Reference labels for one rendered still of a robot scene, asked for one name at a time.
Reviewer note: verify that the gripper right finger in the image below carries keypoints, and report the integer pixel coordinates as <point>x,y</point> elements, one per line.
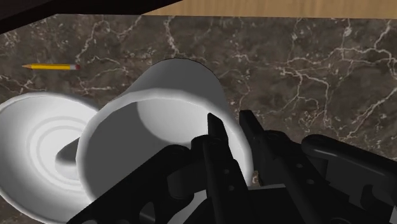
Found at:
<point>297,167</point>

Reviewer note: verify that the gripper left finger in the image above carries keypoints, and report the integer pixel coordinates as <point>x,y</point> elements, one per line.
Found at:
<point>217,167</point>

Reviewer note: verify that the white cup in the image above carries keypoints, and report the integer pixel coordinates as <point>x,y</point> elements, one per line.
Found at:
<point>161,102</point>

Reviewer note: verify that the white plate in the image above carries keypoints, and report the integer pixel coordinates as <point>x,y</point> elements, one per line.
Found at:
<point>28,139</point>

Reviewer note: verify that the yellow pencil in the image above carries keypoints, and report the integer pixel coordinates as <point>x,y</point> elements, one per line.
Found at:
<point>51,66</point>

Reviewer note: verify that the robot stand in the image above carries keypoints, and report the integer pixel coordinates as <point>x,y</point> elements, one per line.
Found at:
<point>62,7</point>

